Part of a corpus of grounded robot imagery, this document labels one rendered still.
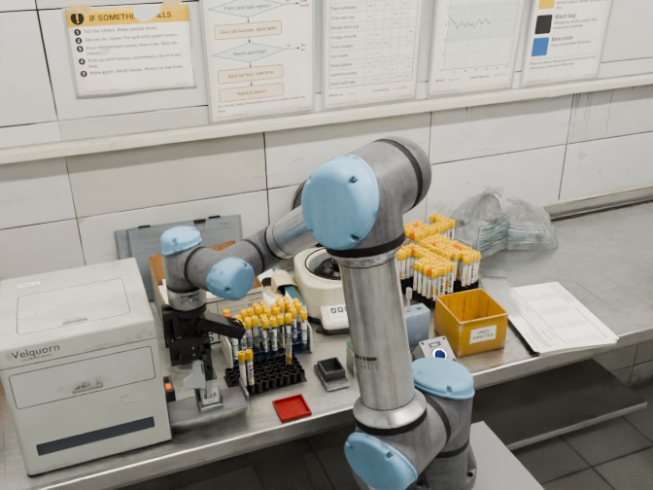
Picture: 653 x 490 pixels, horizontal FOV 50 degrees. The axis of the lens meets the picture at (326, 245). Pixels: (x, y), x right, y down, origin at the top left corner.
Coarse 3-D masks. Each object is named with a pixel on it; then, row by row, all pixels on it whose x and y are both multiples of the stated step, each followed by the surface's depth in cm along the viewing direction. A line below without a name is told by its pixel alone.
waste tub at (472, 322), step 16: (480, 288) 177; (448, 304) 176; (464, 304) 178; (480, 304) 179; (496, 304) 171; (448, 320) 169; (464, 320) 180; (480, 320) 164; (496, 320) 166; (448, 336) 170; (464, 336) 165; (480, 336) 166; (496, 336) 168; (464, 352) 167; (480, 352) 169
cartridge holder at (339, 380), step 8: (328, 360) 161; (336, 360) 162; (320, 368) 159; (328, 368) 162; (336, 368) 162; (344, 368) 158; (320, 376) 160; (328, 376) 157; (336, 376) 158; (344, 376) 158; (328, 384) 156; (336, 384) 156; (344, 384) 157
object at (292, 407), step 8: (280, 400) 153; (288, 400) 154; (296, 400) 153; (304, 400) 152; (280, 408) 151; (288, 408) 151; (296, 408) 151; (304, 408) 151; (280, 416) 148; (288, 416) 149; (296, 416) 148
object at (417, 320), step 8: (416, 304) 170; (408, 312) 167; (416, 312) 167; (424, 312) 167; (408, 320) 166; (416, 320) 167; (424, 320) 168; (408, 328) 167; (416, 328) 168; (424, 328) 169; (408, 336) 168; (416, 336) 169; (424, 336) 170; (416, 344) 170
